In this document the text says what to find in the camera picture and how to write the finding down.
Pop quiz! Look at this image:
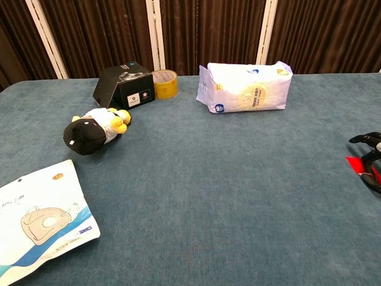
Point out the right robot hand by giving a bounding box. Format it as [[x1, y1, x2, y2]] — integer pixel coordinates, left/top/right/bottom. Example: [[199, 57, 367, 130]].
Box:
[[348, 132, 381, 194]]

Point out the dark brown curtain panel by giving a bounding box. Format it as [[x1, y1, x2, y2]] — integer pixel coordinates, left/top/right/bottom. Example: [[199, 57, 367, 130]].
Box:
[[39, 0, 155, 79], [0, 0, 58, 92], [266, 0, 381, 75], [160, 0, 267, 76]]

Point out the white tissue pack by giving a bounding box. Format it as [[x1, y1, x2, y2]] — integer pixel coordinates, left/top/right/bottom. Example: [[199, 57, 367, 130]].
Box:
[[195, 61, 294, 114]]

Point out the blue felt table cover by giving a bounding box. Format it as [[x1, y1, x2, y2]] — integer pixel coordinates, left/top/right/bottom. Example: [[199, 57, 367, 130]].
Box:
[[0, 70, 381, 286]]

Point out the yellow packing tape roll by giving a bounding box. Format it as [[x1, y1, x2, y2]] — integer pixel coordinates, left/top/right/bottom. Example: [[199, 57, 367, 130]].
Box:
[[151, 69, 179, 100]]

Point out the black cardboard box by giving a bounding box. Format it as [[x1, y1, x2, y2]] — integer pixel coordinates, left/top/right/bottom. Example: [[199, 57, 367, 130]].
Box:
[[92, 61, 157, 110]]

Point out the black yellow penguin plush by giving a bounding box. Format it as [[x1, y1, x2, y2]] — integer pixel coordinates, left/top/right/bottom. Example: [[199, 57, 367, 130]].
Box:
[[63, 107, 133, 157]]

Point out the white KN95 mask bag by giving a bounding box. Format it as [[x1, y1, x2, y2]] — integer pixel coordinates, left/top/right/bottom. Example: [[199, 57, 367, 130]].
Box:
[[0, 159, 102, 278]]

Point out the white partition post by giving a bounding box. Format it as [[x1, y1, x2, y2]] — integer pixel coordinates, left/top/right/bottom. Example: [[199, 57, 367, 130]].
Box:
[[145, 0, 167, 72], [24, 0, 70, 80], [256, 0, 279, 66]]

